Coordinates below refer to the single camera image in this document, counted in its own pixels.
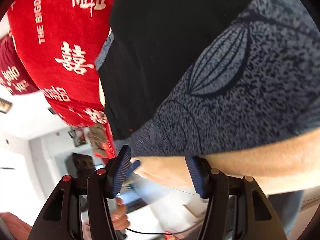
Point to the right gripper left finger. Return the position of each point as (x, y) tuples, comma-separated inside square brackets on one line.
[(60, 217)]

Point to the person's left hand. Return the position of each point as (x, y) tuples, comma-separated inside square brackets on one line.
[(119, 218)]

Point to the dark red hanging cloth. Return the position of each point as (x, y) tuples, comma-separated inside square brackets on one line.
[(14, 76)]

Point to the dark cabinet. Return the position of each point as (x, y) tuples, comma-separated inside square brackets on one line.
[(79, 165)]

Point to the black pants with blue waistband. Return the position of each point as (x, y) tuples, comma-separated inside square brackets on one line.
[(233, 81)]

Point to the red blanket with white characters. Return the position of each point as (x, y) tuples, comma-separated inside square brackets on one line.
[(58, 42)]

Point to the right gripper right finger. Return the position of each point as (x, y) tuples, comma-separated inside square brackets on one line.
[(254, 216)]

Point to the framed wall picture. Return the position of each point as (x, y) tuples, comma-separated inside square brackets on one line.
[(5, 106)]

